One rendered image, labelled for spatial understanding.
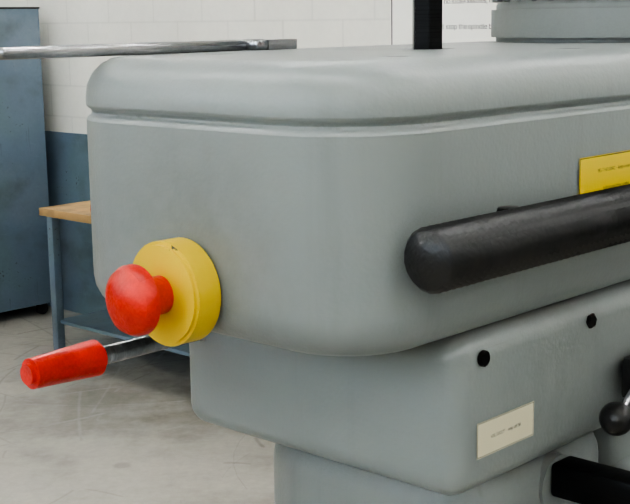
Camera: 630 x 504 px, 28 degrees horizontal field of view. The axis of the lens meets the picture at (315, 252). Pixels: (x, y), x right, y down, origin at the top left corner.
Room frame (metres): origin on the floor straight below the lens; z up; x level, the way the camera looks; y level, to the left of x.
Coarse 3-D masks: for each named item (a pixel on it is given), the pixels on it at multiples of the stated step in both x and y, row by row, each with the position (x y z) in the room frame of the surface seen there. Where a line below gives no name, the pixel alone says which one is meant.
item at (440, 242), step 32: (608, 192) 0.74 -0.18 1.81; (448, 224) 0.63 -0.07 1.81; (480, 224) 0.64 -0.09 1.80; (512, 224) 0.66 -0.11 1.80; (544, 224) 0.67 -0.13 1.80; (576, 224) 0.70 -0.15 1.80; (608, 224) 0.72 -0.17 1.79; (416, 256) 0.63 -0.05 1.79; (448, 256) 0.61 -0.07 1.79; (480, 256) 0.63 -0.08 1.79; (512, 256) 0.65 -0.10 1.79; (544, 256) 0.67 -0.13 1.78; (448, 288) 0.62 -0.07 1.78
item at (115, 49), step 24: (0, 48) 0.73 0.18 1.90; (24, 48) 0.74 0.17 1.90; (48, 48) 0.75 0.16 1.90; (72, 48) 0.77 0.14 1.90; (96, 48) 0.78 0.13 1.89; (120, 48) 0.79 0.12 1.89; (144, 48) 0.81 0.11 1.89; (168, 48) 0.83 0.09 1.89; (192, 48) 0.84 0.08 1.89; (216, 48) 0.86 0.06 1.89; (240, 48) 0.88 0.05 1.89; (264, 48) 0.88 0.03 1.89; (288, 48) 0.90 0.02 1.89
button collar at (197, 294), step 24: (168, 240) 0.69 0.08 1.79; (144, 264) 0.70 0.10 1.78; (168, 264) 0.68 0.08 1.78; (192, 264) 0.68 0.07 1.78; (192, 288) 0.67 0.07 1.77; (216, 288) 0.68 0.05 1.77; (168, 312) 0.68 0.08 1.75; (192, 312) 0.67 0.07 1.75; (216, 312) 0.68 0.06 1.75; (168, 336) 0.68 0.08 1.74; (192, 336) 0.68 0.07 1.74
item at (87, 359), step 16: (144, 336) 0.81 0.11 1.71; (48, 352) 0.75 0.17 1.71; (64, 352) 0.75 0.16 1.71; (80, 352) 0.76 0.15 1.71; (96, 352) 0.76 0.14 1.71; (112, 352) 0.78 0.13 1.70; (128, 352) 0.79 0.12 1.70; (144, 352) 0.80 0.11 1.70; (32, 368) 0.74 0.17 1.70; (48, 368) 0.74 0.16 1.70; (64, 368) 0.75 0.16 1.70; (80, 368) 0.75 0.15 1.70; (96, 368) 0.76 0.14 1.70; (32, 384) 0.74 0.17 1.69; (48, 384) 0.74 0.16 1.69
